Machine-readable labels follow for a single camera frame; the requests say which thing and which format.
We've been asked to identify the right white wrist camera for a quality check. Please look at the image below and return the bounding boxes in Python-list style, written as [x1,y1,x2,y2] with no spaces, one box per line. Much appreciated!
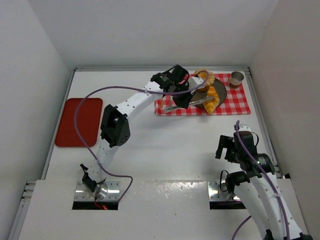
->
[234,123,252,132]

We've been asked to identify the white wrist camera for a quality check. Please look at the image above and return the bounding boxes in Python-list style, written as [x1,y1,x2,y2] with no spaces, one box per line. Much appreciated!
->
[188,76,204,89]
[234,123,252,132]

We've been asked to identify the round orange bread bun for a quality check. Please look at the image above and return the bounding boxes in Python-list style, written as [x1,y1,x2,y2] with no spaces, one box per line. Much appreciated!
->
[194,68,215,92]

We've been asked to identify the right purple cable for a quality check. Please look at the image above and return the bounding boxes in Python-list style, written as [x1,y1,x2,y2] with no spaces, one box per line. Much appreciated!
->
[229,119,291,240]

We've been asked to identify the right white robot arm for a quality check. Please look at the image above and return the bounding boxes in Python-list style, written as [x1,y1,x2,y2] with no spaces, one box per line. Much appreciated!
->
[215,130,312,240]

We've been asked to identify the red tray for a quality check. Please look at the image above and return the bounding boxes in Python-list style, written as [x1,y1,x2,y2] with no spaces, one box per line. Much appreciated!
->
[55,98,103,148]

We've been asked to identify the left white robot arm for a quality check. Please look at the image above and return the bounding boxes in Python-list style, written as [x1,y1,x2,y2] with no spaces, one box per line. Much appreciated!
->
[81,64,204,199]

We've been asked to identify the red white checkered cloth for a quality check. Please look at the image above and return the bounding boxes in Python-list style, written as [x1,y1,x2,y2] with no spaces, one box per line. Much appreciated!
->
[154,73,251,117]

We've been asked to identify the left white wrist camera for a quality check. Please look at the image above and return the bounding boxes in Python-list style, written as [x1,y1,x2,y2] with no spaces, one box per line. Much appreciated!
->
[188,76,204,89]

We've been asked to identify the orange croissant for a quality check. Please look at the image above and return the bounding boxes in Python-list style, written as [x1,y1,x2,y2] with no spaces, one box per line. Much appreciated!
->
[203,86,220,114]

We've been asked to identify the metal tongs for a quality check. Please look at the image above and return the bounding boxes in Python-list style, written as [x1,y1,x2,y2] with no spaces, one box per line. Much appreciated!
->
[164,96,214,113]

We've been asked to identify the metal cup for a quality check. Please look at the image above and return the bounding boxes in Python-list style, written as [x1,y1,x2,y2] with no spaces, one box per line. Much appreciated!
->
[228,71,245,89]

